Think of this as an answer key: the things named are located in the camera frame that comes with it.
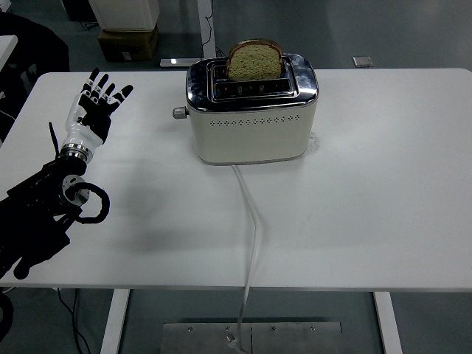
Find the grey metal plate with screws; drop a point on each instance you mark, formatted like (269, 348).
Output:
(295, 339)

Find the grey floor socket plate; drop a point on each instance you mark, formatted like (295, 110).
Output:
(362, 61)

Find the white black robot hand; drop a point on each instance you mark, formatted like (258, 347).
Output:
(79, 129)

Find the white side table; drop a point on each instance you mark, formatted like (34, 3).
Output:
(5, 46)

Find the person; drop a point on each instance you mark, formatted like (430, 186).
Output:
(37, 44)

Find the brown cardboard box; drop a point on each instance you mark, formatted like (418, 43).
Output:
(129, 46)

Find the silver toaster lever knob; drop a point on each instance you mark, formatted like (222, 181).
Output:
(180, 113)

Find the white appliance housing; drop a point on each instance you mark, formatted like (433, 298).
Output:
(125, 14)

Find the white table leg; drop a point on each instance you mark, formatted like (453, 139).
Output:
(387, 324)
(114, 324)

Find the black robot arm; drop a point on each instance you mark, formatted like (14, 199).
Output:
(33, 201)

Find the brown bread slice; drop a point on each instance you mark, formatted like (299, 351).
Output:
(254, 62)

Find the white desk leg with foot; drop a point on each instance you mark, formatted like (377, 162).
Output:
(205, 29)

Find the cream chrome two-slot toaster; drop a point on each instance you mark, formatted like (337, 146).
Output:
(254, 136)

